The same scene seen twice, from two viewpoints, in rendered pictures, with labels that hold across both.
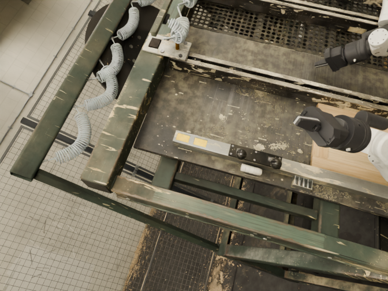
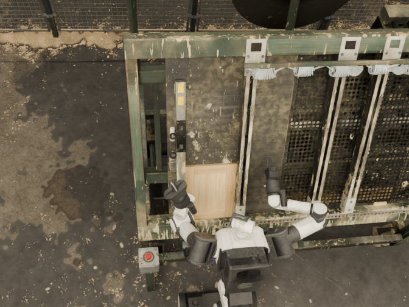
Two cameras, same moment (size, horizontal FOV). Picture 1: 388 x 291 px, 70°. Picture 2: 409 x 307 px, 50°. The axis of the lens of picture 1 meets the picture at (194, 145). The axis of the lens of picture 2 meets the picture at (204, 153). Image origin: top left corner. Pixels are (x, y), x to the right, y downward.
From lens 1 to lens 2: 159 cm
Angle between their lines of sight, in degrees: 40
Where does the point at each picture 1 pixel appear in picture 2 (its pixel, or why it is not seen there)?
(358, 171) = (190, 190)
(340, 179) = not seen: hidden behind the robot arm
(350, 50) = (270, 183)
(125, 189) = (129, 65)
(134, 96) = (199, 50)
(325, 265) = not seen: hidden behind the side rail
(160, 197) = (132, 89)
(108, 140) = (157, 47)
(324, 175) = (181, 175)
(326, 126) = (172, 195)
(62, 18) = not seen: outside the picture
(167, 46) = (255, 58)
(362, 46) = (271, 191)
